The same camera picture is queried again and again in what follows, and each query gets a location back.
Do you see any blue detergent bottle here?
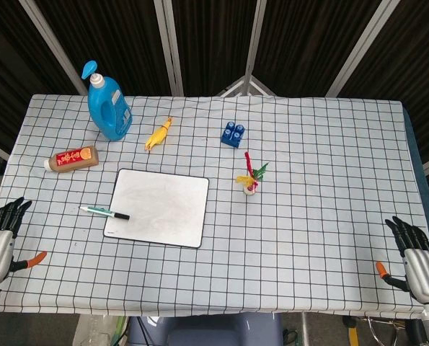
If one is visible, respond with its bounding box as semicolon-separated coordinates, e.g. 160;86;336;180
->
81;60;133;142

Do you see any blue table side panel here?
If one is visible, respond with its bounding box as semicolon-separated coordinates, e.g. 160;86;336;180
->
402;106;429;253

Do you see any blue building block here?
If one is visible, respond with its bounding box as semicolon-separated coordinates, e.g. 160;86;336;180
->
220;121;247;148

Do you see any grey metal frame foot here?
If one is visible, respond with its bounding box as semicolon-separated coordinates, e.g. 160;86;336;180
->
216;74;277;97

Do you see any grey metal frame post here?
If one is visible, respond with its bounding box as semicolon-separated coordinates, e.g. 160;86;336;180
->
324;0;395;97
153;0;185;97
18;0;89;96
243;0;268;95

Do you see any black pleated curtain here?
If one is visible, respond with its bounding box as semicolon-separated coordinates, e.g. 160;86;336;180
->
0;0;429;174

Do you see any yellow banana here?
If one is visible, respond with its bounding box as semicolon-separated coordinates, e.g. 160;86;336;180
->
143;116;174;153

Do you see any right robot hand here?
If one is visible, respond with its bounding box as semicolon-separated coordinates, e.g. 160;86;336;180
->
375;215;429;306

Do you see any yellow strap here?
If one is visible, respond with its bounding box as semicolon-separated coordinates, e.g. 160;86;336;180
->
345;316;359;346

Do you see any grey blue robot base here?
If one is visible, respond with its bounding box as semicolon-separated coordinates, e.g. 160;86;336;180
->
126;312;284;346

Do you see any white black checked tablecloth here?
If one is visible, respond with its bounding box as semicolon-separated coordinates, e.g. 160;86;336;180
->
0;94;427;320

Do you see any colourful feather shuttlecock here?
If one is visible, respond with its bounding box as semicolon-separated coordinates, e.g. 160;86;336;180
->
235;151;271;197

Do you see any green white marker pen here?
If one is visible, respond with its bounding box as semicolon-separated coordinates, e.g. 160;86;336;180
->
79;205;131;221

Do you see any red brown snack package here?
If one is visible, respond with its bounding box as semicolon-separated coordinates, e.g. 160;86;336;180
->
43;145;100;174

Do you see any white whiteboard with black rim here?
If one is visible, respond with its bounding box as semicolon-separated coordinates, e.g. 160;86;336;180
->
102;168;211;249

